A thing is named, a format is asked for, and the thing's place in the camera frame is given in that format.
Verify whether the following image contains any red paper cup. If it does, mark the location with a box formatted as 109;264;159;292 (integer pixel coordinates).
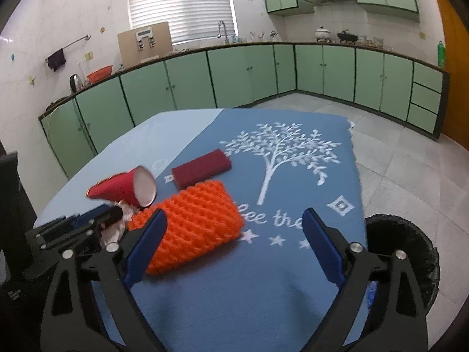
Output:
87;166;158;208

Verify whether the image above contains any dark hanging towel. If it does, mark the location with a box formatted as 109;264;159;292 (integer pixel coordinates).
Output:
47;49;67;72

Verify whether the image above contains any blue tree print mat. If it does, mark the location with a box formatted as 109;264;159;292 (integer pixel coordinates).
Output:
90;108;369;352

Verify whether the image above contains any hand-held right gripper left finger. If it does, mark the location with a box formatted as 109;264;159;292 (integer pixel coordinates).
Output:
40;208;168;352

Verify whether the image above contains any green base cabinet run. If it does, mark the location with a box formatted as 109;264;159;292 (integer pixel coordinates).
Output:
294;42;451;141
38;42;297;180

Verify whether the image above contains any white window blind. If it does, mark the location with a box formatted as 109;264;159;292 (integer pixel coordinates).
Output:
126;0;238;44

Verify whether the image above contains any black lined bin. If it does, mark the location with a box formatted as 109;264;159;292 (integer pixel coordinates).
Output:
364;213;440;313

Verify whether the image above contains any dark brown furniture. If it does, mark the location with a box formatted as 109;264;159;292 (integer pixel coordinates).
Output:
16;176;39;228

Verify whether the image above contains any black panel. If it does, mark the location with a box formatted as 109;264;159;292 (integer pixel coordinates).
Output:
0;151;34;283

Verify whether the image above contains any red plastic basin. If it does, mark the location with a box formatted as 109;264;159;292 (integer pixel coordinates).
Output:
87;65;113;83

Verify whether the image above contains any white paper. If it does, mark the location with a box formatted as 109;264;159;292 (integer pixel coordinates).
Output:
98;202;140;249

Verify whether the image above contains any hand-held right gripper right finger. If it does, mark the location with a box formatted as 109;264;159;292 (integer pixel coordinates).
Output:
302;207;429;352

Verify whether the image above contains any small orange foam net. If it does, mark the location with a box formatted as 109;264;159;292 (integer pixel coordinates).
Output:
128;181;245;276

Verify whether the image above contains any steel towel bar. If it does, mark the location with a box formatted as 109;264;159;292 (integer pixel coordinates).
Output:
45;34;91;61

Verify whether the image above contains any orange wooden door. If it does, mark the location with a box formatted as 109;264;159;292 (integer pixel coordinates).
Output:
432;0;469;147

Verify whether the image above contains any brown water purifier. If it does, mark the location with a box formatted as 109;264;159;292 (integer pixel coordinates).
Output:
117;21;173;67

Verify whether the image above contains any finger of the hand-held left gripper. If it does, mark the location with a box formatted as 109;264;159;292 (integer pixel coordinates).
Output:
35;206;112;237
38;206;124;252

